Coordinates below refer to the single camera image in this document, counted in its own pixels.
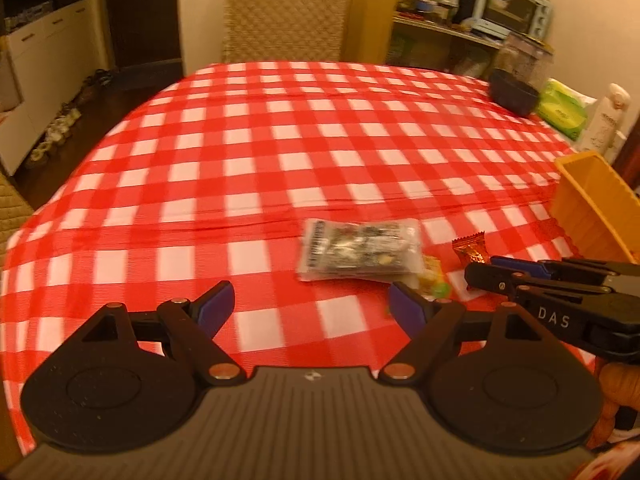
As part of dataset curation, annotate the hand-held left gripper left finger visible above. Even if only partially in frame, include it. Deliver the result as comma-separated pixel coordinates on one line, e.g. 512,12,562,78
72,281,247,387

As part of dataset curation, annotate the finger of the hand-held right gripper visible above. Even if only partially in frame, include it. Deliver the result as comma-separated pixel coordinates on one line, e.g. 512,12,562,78
489,255,640,283
464,262,617,306

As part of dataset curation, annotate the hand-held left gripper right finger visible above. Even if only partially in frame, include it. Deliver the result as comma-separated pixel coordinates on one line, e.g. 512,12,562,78
378,282,557,385

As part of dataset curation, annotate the green yellow candy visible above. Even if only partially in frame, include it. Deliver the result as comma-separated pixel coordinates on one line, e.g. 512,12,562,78
419,254,452,299

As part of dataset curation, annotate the red foil candy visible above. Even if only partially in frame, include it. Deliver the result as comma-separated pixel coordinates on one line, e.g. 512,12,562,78
451,231,492,266

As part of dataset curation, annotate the clear mixed snack packet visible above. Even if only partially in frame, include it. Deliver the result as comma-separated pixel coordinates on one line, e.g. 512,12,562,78
296,217,422,284

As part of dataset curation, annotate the yellow plastic tray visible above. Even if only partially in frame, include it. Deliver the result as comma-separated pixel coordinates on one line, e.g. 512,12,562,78
549,151,640,264

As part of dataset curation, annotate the person's right hand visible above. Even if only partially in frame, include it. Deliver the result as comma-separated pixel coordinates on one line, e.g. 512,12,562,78
595,361,640,451

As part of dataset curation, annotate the red white cloth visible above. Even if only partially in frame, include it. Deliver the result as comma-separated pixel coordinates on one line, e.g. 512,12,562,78
574,427,640,480

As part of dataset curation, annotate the red white checked tablecloth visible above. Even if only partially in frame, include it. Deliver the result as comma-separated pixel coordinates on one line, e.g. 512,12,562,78
0,61,601,457

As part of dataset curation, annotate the brown metal thermos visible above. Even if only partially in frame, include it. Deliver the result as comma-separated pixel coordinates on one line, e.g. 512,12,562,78
612,110,640,192

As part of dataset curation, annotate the green tissue pack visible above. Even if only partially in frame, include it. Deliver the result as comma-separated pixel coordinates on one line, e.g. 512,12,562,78
535,78,599,142

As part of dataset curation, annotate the white thermos bottle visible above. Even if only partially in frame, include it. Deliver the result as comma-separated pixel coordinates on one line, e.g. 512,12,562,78
580,83,632,158

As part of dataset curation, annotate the row of shoes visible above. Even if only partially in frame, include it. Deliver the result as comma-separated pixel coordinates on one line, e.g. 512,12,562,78
25,67,117,168

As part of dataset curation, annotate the light blue toaster oven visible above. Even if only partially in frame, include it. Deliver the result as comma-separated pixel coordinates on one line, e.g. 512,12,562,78
452,0,555,44

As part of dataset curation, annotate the wooden shelf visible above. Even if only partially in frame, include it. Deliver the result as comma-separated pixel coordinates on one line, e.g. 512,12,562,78
342,0,506,79

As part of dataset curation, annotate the dark wooden door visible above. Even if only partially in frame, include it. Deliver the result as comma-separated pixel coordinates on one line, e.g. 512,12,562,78
102,0,184,69

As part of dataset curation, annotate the white cabinet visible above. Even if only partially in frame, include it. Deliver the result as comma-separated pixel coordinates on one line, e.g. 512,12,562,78
0,0,109,177

